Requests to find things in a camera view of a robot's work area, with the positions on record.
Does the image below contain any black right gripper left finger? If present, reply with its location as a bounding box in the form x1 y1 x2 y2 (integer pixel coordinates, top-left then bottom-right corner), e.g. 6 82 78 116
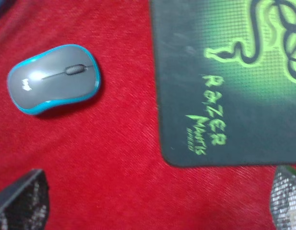
0 169 50 230

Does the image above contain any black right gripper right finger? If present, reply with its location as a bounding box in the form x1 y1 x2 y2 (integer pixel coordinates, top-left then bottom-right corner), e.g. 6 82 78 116
270 165 296 230

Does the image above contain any grey blue computer mouse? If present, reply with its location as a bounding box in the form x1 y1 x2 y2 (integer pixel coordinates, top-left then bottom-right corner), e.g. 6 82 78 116
7 44 101 115

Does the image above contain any black green Razer mouse pad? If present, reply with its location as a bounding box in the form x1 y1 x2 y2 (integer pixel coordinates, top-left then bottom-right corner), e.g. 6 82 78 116
150 0 296 167

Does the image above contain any red velvet tablecloth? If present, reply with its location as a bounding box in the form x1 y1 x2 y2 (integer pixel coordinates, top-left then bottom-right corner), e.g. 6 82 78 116
0 0 277 230

